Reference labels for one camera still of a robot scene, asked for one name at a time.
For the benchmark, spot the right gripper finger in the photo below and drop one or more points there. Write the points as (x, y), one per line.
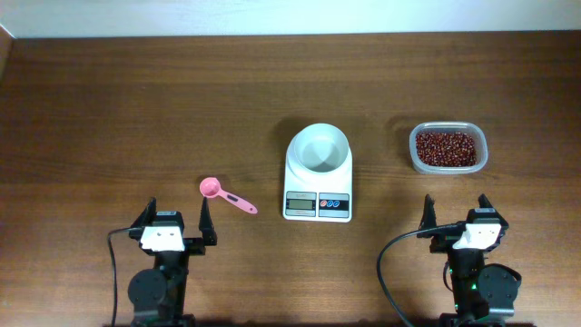
(428, 219)
(486, 209)

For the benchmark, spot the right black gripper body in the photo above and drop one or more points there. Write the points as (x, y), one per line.
(443, 242)

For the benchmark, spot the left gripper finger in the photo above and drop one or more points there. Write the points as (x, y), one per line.
(206, 227)
(146, 216)

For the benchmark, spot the pink measuring scoop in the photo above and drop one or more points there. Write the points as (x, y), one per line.
(210, 187)

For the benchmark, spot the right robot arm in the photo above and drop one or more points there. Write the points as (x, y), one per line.
(483, 294)

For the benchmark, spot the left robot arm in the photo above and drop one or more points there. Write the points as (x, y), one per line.
(158, 293)

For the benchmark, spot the white digital kitchen scale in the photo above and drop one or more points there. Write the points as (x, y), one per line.
(318, 186)

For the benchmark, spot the clear plastic container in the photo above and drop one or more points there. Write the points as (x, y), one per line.
(449, 127)

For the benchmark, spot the red adzuki beans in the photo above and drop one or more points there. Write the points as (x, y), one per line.
(446, 149)

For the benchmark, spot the white round bowl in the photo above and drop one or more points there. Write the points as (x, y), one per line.
(320, 148)

